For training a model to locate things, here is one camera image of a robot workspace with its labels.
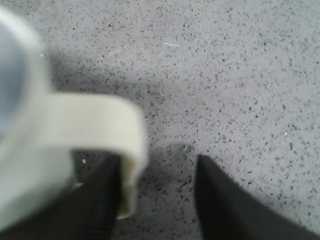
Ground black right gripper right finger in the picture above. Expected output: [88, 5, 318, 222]
[195, 155, 320, 240]

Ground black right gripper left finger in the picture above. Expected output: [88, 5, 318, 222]
[0, 154, 122, 240]

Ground cream HOME mug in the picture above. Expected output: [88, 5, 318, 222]
[0, 8, 148, 231]

